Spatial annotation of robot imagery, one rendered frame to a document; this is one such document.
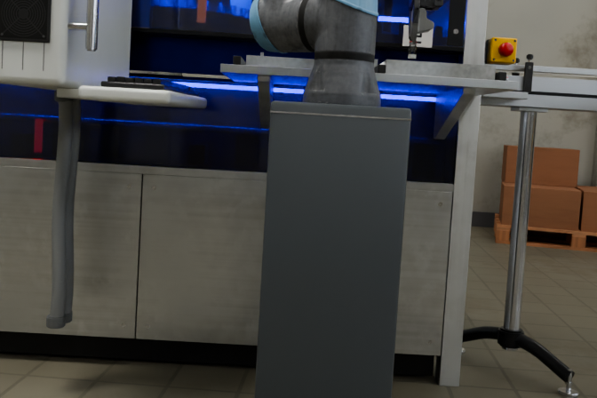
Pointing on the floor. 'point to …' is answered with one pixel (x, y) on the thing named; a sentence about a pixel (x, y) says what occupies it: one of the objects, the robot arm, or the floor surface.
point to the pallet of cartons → (550, 201)
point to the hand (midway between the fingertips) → (410, 39)
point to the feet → (507, 338)
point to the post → (464, 176)
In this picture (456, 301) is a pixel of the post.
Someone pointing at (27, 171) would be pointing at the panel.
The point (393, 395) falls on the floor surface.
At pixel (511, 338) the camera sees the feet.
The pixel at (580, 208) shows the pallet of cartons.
